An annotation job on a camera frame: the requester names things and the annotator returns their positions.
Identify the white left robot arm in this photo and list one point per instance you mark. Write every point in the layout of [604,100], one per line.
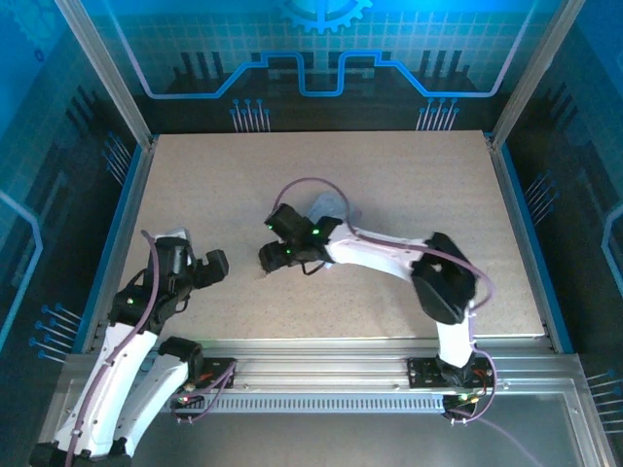
[97,389]

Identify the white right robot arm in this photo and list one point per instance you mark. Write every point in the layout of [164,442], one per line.
[379,253]

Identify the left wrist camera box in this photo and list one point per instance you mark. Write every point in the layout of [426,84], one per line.
[173,233]

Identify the aluminium frame side rail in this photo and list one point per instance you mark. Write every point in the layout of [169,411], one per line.
[523,233]
[121,233]

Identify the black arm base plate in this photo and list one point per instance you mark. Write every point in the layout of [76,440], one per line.
[423,372]
[219,372]

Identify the aluminium frame post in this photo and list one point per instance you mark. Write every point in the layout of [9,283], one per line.
[107,68]
[535,63]

